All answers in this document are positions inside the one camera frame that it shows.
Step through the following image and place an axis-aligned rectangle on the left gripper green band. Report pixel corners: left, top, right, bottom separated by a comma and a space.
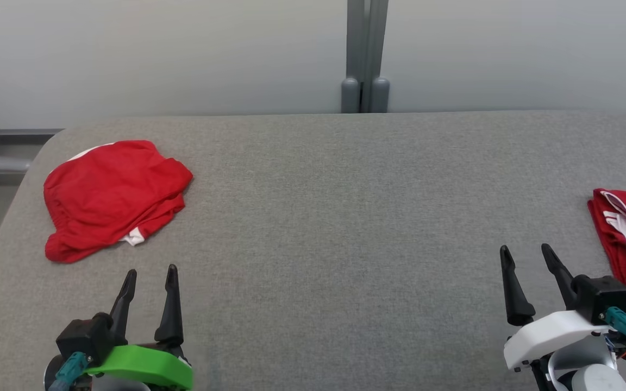
86, 264, 194, 391

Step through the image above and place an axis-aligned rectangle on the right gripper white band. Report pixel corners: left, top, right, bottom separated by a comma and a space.
500, 244, 610, 373

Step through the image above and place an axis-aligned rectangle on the red Bulls 23 jersey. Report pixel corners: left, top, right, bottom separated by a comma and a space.
587, 188, 626, 321

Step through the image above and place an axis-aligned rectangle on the red shorts white waistband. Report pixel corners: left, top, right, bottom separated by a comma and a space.
44, 140, 194, 264

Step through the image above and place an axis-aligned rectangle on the left arm black cable teal plug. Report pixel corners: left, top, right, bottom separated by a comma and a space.
47, 352, 90, 391

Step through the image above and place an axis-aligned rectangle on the grey partition post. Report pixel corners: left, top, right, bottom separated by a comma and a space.
341, 0, 390, 113

